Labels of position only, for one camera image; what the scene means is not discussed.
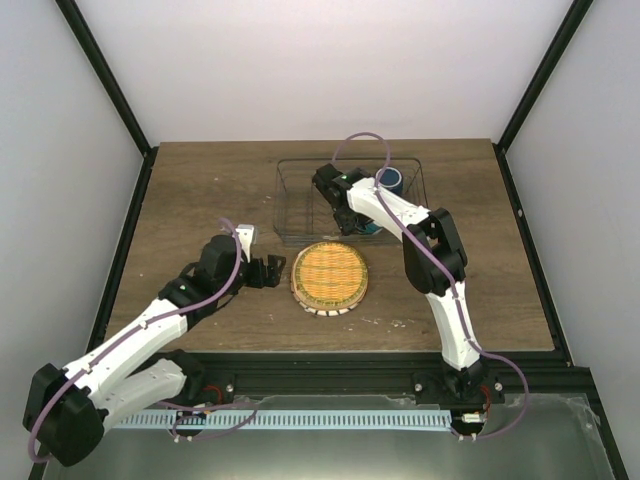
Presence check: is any white bowl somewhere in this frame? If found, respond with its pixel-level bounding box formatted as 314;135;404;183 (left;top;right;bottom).
357;223;382;236

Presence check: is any wire dish rack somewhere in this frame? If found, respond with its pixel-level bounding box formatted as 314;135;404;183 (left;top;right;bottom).
274;156;428;245

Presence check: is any yellow woven bamboo plate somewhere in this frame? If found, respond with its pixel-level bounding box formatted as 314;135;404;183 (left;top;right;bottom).
292;241;367;304

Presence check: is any dark blue mug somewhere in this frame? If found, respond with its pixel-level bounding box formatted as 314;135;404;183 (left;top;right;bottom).
375;167;404;196

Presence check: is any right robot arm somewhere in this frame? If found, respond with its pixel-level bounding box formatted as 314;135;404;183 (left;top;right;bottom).
312;163;486;403

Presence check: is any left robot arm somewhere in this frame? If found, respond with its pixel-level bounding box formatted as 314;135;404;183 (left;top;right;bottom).
23;225;286;466

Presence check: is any striped rim ceramic plate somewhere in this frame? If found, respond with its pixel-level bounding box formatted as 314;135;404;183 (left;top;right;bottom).
289;242;370;318

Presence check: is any clear acrylic sheet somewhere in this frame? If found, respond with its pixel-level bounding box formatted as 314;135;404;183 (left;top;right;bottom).
44;395;620;479

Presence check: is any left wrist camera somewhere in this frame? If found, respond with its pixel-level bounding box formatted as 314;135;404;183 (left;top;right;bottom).
235;224;258;256

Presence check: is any light blue slotted cable duct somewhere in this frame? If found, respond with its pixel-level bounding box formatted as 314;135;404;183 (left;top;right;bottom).
117;409;452;432

